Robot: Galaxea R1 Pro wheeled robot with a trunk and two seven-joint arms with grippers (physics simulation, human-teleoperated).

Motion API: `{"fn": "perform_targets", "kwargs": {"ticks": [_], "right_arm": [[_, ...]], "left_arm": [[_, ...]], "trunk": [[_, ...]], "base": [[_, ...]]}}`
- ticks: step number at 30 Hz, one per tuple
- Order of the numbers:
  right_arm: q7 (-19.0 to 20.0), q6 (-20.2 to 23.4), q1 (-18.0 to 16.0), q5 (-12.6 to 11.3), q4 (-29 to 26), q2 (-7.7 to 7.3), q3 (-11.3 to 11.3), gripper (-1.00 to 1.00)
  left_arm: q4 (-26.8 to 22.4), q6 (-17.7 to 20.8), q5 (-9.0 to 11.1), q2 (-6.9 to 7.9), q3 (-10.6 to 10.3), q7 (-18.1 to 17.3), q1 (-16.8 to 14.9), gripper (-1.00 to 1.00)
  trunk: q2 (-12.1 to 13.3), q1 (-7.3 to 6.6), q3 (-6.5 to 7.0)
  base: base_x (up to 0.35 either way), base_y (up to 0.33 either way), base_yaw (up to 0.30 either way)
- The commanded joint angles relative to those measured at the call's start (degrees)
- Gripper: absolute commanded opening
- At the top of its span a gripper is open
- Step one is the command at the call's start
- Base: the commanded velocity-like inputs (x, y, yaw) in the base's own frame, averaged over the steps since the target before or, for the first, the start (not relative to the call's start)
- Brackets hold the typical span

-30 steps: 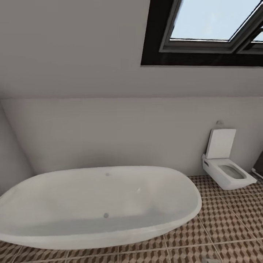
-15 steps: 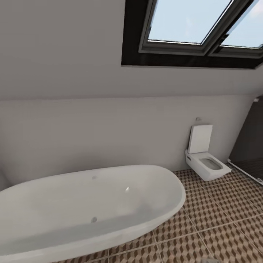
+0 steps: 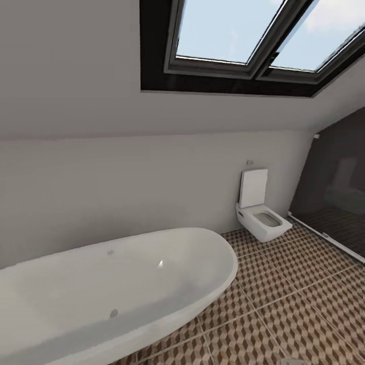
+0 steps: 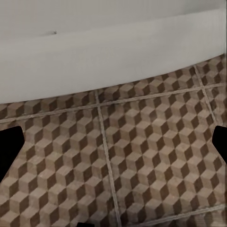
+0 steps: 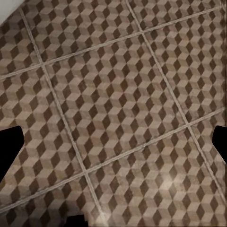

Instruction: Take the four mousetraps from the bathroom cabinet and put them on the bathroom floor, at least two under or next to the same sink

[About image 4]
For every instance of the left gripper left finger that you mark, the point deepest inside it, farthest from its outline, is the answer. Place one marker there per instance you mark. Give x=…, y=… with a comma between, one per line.
x=11, y=142

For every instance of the bathtub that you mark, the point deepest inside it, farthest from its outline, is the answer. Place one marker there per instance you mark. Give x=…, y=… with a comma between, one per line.
x=52, y=48

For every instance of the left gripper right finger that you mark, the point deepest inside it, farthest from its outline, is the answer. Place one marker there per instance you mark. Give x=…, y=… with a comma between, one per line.
x=219, y=140

